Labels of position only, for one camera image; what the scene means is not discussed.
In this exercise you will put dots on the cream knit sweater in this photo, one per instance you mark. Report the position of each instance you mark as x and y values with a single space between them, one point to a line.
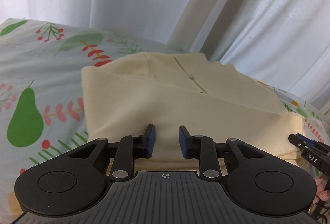
126 95

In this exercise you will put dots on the white sheer curtain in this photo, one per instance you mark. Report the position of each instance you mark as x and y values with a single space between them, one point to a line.
284 43

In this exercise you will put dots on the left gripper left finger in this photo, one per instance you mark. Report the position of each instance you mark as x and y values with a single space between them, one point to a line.
129 149

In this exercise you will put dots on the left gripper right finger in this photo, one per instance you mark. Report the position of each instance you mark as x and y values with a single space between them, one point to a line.
201 148

